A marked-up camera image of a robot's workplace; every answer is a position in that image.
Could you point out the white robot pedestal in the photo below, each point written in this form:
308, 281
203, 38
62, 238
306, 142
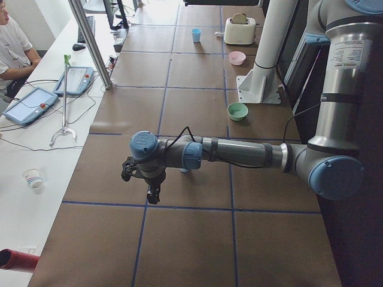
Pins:
260, 85

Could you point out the teach pendant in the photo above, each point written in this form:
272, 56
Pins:
78, 80
31, 106

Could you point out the aluminium frame post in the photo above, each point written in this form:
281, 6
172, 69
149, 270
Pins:
80, 17

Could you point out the far teach pendant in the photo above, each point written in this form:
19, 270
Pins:
78, 80

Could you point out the paper cup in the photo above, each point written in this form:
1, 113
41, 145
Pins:
33, 178

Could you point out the metal reacher grabber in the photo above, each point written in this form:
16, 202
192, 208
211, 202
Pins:
64, 130

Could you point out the cream toaster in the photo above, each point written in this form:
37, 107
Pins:
240, 34

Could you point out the pink bowl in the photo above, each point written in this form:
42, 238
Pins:
237, 58

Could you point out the green bowl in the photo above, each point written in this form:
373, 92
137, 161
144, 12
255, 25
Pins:
237, 111

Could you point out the red cylinder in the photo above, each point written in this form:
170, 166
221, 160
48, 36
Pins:
18, 261

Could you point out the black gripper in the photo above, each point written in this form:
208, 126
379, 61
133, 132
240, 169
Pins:
152, 181

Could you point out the black computer mouse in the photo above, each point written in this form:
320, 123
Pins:
78, 47

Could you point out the toast slice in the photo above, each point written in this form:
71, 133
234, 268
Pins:
239, 18

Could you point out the computer monitor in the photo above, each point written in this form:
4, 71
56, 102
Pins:
111, 7

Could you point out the near teach pendant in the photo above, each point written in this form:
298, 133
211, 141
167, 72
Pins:
31, 106

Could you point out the seated person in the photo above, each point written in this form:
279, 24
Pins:
18, 57

